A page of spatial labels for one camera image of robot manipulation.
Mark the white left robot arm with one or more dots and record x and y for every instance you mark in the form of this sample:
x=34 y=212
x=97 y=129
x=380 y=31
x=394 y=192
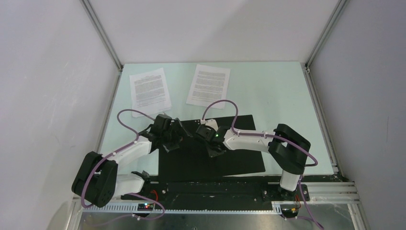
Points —
x=99 y=178

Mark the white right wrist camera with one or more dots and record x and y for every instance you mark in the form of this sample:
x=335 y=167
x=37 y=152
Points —
x=212 y=123

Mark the right aluminium corner post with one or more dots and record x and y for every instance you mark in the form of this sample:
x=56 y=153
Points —
x=326 y=32

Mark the aluminium corner post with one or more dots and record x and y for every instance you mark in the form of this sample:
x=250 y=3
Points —
x=95 y=21
x=326 y=32

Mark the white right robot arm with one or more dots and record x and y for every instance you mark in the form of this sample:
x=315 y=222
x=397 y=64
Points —
x=288 y=148

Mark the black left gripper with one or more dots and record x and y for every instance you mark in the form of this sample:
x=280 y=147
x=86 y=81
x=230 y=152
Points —
x=180 y=134

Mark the right controller board with wires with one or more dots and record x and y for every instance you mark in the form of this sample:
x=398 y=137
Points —
x=289 y=213

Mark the aluminium front frame rail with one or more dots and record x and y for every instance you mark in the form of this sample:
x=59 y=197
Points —
x=320 y=193

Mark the printed paper sheet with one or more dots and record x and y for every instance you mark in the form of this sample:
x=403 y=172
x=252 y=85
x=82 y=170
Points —
x=149 y=92
x=209 y=84

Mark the left controller board with LEDs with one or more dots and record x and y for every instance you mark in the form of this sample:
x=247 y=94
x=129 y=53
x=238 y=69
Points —
x=145 y=207

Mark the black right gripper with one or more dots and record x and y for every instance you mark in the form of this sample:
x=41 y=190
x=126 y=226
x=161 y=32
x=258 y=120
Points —
x=212 y=154

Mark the left aluminium corner post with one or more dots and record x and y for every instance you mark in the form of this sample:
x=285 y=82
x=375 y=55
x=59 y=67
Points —
x=95 y=21

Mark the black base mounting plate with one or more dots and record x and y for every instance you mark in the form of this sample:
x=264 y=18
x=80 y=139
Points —
x=256 y=193

